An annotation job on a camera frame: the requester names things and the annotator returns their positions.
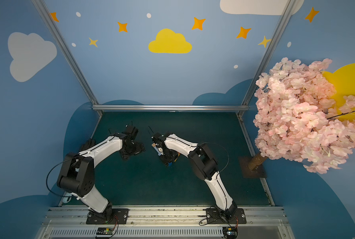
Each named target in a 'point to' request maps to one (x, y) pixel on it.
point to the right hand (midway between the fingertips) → (171, 160)
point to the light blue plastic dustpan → (67, 198)
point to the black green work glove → (88, 144)
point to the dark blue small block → (170, 164)
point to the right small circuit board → (230, 232)
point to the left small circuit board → (105, 231)
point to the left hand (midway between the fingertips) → (138, 151)
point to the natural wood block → (153, 144)
